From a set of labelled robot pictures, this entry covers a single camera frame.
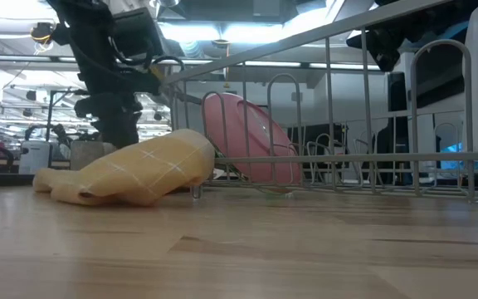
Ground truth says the yellow cable tag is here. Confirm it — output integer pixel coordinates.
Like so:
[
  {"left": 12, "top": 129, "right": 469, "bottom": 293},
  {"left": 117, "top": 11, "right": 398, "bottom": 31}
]
[{"left": 149, "top": 66, "right": 166, "bottom": 83}]

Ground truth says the ceiling light strip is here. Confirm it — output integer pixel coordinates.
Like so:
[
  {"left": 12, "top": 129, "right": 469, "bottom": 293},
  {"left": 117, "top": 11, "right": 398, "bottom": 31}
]
[
  {"left": 242, "top": 60, "right": 381, "bottom": 71},
  {"left": 0, "top": 53, "right": 53, "bottom": 62}
]

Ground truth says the grey wire dish rack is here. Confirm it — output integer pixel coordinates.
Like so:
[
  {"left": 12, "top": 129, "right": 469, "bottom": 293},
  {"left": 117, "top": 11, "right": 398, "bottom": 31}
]
[{"left": 162, "top": 0, "right": 478, "bottom": 233}]

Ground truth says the white plastic jug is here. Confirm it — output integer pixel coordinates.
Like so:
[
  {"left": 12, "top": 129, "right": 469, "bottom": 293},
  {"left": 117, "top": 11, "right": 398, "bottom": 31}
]
[{"left": 17, "top": 140, "right": 52, "bottom": 175}]

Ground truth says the orange checked dish towel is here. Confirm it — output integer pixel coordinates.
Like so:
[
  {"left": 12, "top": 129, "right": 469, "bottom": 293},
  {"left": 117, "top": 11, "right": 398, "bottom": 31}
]
[{"left": 32, "top": 128, "right": 217, "bottom": 208}]

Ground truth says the monitor with blue screen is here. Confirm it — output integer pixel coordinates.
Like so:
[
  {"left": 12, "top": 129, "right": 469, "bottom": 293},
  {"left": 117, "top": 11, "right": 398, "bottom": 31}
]
[{"left": 440, "top": 140, "right": 478, "bottom": 171}]

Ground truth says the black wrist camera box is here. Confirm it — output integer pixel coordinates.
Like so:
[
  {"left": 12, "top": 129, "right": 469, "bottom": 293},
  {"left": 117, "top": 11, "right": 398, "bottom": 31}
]
[{"left": 112, "top": 7, "right": 166, "bottom": 59}]

